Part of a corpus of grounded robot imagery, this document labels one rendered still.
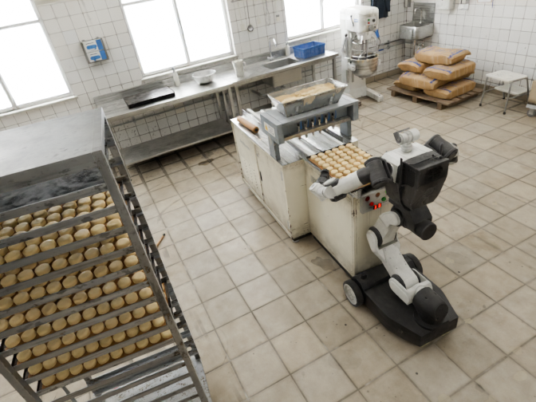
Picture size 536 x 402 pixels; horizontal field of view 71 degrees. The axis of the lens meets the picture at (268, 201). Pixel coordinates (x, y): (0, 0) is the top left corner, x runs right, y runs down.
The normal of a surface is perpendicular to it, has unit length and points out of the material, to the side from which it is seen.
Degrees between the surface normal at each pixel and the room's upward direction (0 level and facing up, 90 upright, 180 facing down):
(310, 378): 0
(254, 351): 0
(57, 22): 90
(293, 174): 90
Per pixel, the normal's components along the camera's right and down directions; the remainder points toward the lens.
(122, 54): 0.45, 0.44
